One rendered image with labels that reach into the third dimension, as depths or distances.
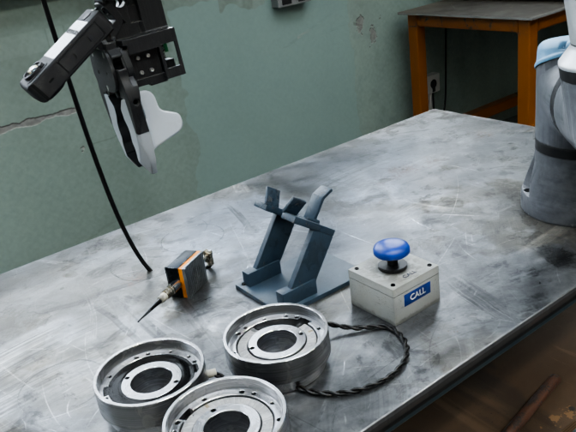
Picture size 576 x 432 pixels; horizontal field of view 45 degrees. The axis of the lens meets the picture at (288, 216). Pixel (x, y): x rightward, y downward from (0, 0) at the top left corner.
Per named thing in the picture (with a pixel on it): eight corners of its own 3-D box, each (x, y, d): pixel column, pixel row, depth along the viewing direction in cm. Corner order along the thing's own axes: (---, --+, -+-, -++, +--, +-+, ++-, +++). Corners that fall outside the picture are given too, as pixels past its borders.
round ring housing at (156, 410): (103, 456, 61) (92, 419, 60) (102, 387, 71) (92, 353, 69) (219, 423, 63) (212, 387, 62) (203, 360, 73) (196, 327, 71)
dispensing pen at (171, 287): (123, 303, 77) (197, 237, 91) (131, 335, 79) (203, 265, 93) (140, 306, 76) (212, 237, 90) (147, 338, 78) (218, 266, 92)
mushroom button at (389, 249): (393, 296, 75) (391, 255, 73) (368, 284, 78) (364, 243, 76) (419, 281, 77) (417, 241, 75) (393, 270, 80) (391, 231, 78)
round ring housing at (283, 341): (284, 413, 63) (278, 376, 62) (207, 375, 70) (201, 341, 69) (353, 355, 70) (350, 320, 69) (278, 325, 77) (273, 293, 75)
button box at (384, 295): (396, 327, 74) (393, 287, 72) (351, 303, 79) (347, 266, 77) (447, 297, 78) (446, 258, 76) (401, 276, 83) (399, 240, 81)
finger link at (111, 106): (176, 154, 85) (160, 82, 81) (130, 170, 83) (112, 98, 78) (165, 146, 88) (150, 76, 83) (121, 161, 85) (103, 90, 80)
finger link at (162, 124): (200, 159, 79) (173, 81, 77) (152, 177, 76) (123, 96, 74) (189, 159, 82) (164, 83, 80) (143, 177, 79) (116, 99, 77)
